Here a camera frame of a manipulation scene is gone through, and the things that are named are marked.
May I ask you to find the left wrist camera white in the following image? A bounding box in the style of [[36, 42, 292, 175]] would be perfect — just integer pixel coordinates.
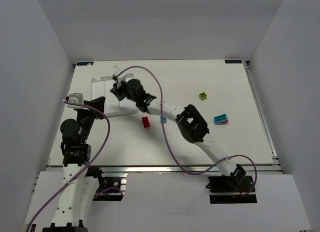
[[65, 93, 84, 109]]

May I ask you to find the small blue lego brick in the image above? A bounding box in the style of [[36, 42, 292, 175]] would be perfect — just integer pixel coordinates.
[[160, 117, 167, 124]]

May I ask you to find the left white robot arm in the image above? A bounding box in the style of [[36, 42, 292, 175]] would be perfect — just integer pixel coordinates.
[[42, 93, 106, 232]]

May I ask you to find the large teal lego brick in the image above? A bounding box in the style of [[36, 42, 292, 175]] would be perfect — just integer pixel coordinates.
[[214, 114, 229, 124]]

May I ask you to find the left blue corner label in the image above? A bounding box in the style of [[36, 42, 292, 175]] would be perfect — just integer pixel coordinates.
[[76, 61, 94, 66]]

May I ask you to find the white divided sorting tray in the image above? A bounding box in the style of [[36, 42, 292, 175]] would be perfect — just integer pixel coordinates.
[[90, 76, 138, 117]]

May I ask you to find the lime lego brick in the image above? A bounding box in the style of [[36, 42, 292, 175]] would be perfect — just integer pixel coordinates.
[[199, 92, 207, 101]]

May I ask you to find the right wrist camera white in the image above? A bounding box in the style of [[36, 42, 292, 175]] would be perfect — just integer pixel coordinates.
[[112, 68, 127, 87]]

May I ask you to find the blue corner label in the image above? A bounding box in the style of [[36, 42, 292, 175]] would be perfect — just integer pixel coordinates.
[[76, 61, 94, 66], [224, 59, 243, 64]]

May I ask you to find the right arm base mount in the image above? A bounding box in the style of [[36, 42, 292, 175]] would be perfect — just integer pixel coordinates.
[[205, 176, 258, 205]]

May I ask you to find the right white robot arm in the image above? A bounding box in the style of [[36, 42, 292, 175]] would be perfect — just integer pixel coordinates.
[[110, 76, 246, 189]]

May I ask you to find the right blue corner label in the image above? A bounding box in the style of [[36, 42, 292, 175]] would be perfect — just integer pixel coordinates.
[[224, 59, 243, 64]]

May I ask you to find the red long lego brick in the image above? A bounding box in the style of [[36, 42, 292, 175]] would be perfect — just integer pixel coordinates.
[[141, 116, 151, 128]]

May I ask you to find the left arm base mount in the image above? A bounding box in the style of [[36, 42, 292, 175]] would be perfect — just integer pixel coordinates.
[[85, 167, 124, 202]]

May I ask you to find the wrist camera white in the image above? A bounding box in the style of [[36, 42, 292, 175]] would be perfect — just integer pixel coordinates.
[[112, 68, 127, 87], [65, 93, 84, 109]]

